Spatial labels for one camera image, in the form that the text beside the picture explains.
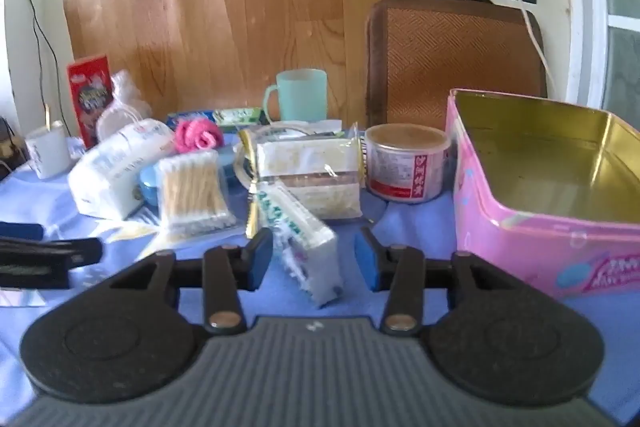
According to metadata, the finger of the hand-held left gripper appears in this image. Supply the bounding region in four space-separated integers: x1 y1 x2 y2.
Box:
0 221 44 242
0 237 104 291

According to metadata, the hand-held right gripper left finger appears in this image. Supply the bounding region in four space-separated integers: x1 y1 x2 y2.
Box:
107 228 275 336

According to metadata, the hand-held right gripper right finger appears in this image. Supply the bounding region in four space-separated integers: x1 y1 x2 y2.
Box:
353 227 522 337

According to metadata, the green print tissue packet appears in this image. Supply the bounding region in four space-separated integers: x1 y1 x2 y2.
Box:
254 183 344 309

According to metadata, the pink knitted scrunchie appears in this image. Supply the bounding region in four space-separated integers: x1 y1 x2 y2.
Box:
173 117 225 154

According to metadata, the pink cardboard box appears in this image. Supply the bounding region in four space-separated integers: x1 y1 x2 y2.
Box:
446 88 640 301

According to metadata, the blue printed tablecloth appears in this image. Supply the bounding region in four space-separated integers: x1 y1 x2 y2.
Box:
0 119 640 413

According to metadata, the white cup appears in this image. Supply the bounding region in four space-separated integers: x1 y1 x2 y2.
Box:
24 121 71 180

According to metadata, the dark brown object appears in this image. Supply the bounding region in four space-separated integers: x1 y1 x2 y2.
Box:
0 117 27 182

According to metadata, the clear bag of beige pads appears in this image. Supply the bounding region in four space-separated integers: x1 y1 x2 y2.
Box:
248 122 365 222

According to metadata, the bag of cotton swabs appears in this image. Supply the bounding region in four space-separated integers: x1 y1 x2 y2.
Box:
155 149 238 238

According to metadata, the white tissue pack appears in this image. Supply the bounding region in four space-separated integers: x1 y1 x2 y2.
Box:
67 118 176 220

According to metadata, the round can with red label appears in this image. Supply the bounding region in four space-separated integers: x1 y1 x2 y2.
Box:
363 123 452 204

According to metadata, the clear tape roll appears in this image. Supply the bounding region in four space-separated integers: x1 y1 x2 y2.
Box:
234 127 266 195

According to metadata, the clear bag with white item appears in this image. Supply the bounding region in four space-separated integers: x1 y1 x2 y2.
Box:
267 119 346 140

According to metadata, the blue green flat packet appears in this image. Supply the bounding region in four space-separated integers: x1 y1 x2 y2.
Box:
166 107 271 132

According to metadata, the red printed box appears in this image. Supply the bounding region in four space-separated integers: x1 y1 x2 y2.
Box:
66 54 116 150

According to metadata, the teal plastic cup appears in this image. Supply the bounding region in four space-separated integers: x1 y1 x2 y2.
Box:
263 68 329 124

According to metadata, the wooden laminate board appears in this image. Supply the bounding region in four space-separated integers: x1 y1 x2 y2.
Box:
62 0 393 124

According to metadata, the thin black cable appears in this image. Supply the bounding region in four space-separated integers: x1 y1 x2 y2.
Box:
14 0 68 135

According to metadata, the white window frame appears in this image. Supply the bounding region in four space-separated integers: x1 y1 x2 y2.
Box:
554 0 640 118

